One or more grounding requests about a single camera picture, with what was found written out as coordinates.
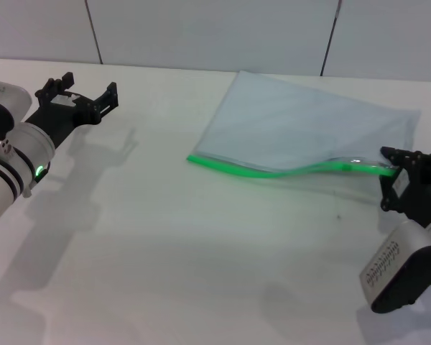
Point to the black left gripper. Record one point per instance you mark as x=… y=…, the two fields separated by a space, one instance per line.
x=61 y=116

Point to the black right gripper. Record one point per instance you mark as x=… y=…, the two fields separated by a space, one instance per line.
x=422 y=197

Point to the green zipper slider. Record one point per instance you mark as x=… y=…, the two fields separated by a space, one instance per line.
x=346 y=166

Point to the clear green-zip document bag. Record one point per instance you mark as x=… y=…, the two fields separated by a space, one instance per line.
x=291 y=118

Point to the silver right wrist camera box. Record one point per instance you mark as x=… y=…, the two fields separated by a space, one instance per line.
x=395 y=273

